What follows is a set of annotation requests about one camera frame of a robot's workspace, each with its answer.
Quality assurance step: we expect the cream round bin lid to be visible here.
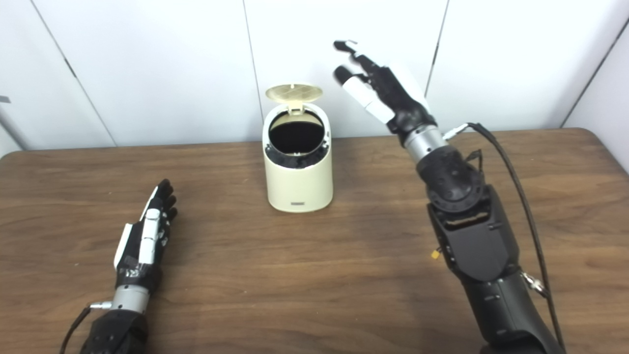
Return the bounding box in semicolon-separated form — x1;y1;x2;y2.
265;84;324;116

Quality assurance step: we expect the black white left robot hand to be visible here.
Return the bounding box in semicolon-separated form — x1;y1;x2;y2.
114;179;178;295

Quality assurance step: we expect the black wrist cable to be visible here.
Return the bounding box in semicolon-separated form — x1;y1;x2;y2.
59;301;113;354
442;122;566;354

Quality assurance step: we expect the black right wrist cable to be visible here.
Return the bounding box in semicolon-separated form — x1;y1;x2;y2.
442;122;566;354

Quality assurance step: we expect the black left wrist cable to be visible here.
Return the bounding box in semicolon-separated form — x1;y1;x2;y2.
59;301;113;354

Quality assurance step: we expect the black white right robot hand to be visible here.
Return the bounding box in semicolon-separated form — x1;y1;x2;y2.
333;40;438;136

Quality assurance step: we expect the cream-colored round bin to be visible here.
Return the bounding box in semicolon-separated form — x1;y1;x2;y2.
262;102;333;213

